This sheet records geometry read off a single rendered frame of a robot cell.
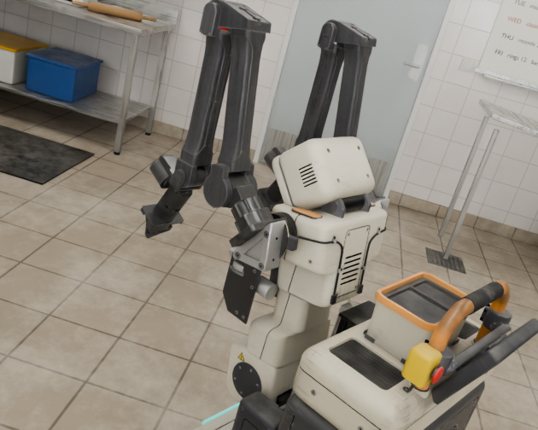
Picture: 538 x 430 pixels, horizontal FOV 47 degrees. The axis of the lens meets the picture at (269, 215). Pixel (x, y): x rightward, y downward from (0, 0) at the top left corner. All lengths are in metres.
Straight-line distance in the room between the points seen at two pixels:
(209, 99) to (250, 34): 0.18
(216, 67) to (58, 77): 3.32
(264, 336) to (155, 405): 0.81
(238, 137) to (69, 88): 3.35
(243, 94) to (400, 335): 0.61
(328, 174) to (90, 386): 1.30
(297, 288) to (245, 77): 0.52
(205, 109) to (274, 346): 0.60
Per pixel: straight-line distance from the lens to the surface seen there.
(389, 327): 1.36
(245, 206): 1.37
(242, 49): 1.37
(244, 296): 1.58
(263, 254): 1.35
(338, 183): 1.42
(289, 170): 1.45
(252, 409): 1.57
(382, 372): 1.32
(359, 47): 1.69
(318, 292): 1.49
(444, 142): 4.88
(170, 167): 1.55
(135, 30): 4.25
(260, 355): 1.62
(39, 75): 4.74
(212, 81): 1.43
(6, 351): 2.48
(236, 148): 1.38
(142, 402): 2.32
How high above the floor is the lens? 1.51
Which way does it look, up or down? 22 degrees down
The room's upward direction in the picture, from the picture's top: 15 degrees clockwise
